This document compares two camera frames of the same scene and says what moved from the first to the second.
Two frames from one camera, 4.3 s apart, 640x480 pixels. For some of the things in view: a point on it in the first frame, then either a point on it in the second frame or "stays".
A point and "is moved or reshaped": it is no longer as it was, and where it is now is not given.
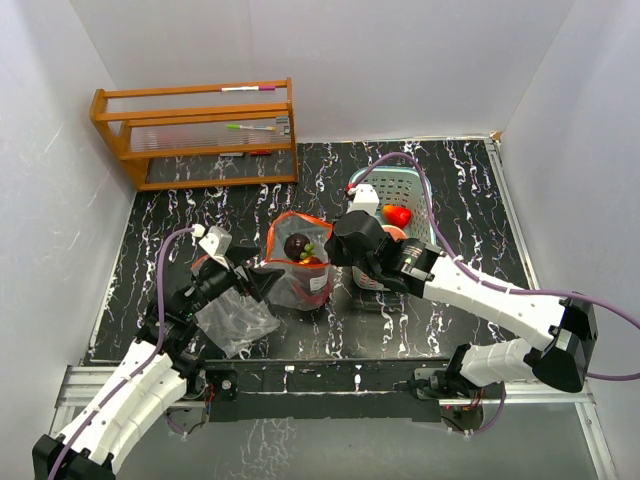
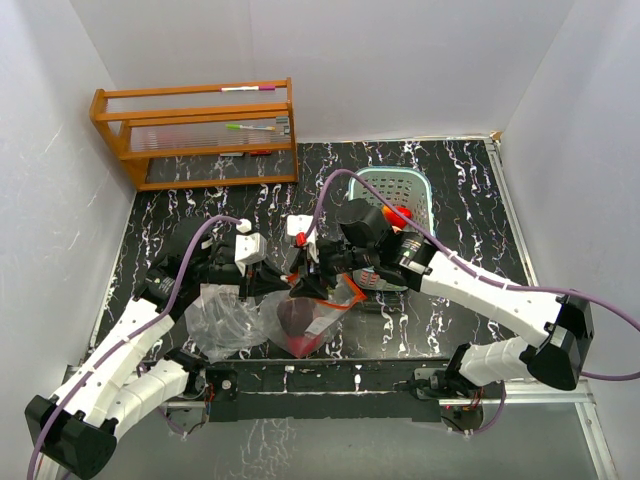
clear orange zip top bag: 298,244 is moved or reshaped
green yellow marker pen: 250,127 stays
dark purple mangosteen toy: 297,246 -> 295,314
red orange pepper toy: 396,216 stays
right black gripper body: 341,256 stays
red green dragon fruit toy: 311,276 is moved or reshaped
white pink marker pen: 248,88 stays
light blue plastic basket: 402,187 stays
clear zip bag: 235,321 is moved or reshaped
